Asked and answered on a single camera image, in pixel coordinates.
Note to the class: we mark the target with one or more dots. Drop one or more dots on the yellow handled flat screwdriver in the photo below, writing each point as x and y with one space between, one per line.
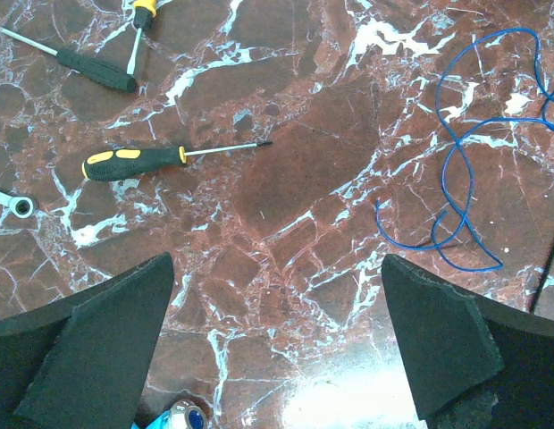
144 13

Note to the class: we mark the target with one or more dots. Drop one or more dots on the yellow black phillips screwdriver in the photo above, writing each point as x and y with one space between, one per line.
125 163

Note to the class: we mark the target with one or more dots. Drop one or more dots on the black zip tie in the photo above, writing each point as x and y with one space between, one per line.
543 279

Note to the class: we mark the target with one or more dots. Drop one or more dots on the silver ratchet wrench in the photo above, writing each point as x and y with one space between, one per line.
22 207

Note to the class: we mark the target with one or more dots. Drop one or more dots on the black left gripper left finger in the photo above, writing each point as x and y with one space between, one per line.
82 361

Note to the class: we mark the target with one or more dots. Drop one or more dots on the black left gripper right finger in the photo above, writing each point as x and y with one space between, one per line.
470 361

